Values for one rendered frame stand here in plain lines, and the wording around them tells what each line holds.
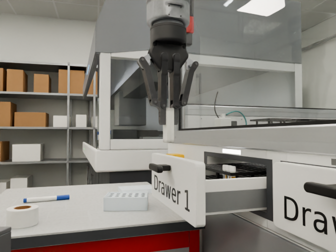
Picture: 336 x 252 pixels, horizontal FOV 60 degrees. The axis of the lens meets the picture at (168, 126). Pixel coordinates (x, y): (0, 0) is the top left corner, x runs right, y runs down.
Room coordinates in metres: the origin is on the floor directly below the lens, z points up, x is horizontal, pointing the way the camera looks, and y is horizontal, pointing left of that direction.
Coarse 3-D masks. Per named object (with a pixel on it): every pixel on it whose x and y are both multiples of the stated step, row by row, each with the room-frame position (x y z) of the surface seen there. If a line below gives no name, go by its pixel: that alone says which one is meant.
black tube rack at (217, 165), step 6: (246, 162) 0.79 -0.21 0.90; (240, 168) 0.65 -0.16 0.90; (246, 168) 0.65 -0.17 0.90; (252, 168) 0.65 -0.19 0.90; (258, 168) 0.66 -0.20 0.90; (264, 168) 0.65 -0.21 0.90; (216, 174) 0.66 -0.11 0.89; (222, 174) 0.76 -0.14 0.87; (240, 174) 0.58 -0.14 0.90; (246, 174) 0.59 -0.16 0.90; (252, 174) 0.59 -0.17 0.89; (258, 174) 0.76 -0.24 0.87; (264, 174) 0.76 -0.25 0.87
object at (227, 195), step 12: (216, 180) 0.52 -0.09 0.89; (228, 180) 0.53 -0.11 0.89; (240, 180) 0.54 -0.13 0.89; (252, 180) 0.55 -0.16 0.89; (264, 180) 0.55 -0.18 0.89; (216, 192) 0.52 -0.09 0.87; (228, 192) 0.53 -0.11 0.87; (240, 192) 0.54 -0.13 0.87; (252, 192) 0.54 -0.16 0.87; (264, 192) 0.55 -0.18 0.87; (216, 204) 0.52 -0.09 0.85; (228, 204) 0.53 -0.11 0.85; (240, 204) 0.54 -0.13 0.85; (252, 204) 0.54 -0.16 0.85; (264, 204) 0.55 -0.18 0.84
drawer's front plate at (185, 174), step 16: (160, 160) 0.69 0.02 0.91; (176, 160) 0.58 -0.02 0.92; (192, 160) 0.53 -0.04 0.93; (160, 176) 0.69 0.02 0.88; (176, 176) 0.58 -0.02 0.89; (192, 176) 0.50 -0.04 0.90; (160, 192) 0.69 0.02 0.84; (176, 192) 0.58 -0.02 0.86; (192, 192) 0.50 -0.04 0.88; (176, 208) 0.58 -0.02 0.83; (192, 208) 0.50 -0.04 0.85; (192, 224) 0.50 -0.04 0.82
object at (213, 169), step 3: (207, 165) 0.71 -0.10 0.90; (207, 168) 0.67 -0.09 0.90; (210, 168) 0.66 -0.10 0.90; (213, 168) 0.65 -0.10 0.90; (216, 168) 0.66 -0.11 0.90; (219, 168) 0.65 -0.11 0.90; (216, 171) 0.63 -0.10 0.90; (219, 171) 0.62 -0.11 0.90; (222, 171) 0.60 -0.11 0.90; (225, 171) 0.59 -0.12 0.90; (225, 174) 0.59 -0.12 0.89; (228, 174) 0.58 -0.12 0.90; (231, 174) 0.58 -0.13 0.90; (234, 174) 0.58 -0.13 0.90; (237, 174) 0.58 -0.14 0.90
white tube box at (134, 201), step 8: (112, 192) 0.91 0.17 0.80; (120, 192) 0.91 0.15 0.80; (128, 192) 0.91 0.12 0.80; (136, 192) 0.91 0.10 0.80; (144, 192) 0.91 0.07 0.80; (104, 200) 0.83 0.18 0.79; (112, 200) 0.83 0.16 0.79; (120, 200) 0.83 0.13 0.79; (128, 200) 0.83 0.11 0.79; (136, 200) 0.83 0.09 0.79; (144, 200) 0.83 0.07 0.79; (104, 208) 0.83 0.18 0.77; (112, 208) 0.83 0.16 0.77; (120, 208) 0.83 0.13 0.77; (128, 208) 0.83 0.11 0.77; (136, 208) 0.83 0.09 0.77; (144, 208) 0.83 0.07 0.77
